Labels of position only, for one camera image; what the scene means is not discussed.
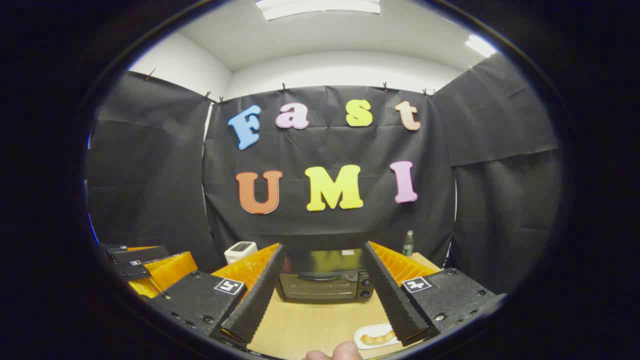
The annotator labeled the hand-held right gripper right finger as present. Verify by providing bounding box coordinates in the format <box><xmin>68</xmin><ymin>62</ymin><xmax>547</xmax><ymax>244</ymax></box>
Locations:
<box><xmin>363</xmin><ymin>241</ymin><xmax>505</xmax><ymax>347</ymax></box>

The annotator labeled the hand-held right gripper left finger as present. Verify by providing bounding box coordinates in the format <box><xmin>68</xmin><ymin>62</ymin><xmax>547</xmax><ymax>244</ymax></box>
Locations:
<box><xmin>147</xmin><ymin>243</ymin><xmax>286</xmax><ymax>351</ymax></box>

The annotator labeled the golden bread roll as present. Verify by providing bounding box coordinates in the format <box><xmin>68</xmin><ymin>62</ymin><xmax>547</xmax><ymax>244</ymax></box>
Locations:
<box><xmin>360</xmin><ymin>330</ymin><xmax>396</xmax><ymax>346</ymax></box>

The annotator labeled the black electric oven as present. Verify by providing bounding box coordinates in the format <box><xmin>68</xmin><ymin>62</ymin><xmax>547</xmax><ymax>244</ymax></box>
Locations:
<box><xmin>275</xmin><ymin>248</ymin><xmax>376</xmax><ymax>304</ymax></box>

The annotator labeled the white plate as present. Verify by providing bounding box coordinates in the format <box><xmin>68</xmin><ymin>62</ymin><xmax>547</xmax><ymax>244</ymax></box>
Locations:
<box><xmin>353</xmin><ymin>323</ymin><xmax>401</xmax><ymax>350</ymax></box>

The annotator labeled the white toaster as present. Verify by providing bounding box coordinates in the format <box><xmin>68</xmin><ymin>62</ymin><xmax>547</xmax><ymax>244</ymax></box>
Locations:
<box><xmin>224</xmin><ymin>241</ymin><xmax>258</xmax><ymax>265</ymax></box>

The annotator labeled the ceiling light panel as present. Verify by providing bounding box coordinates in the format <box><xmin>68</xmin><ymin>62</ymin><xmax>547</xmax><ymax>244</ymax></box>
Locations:
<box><xmin>465</xmin><ymin>34</ymin><xmax>497</xmax><ymax>58</ymax></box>

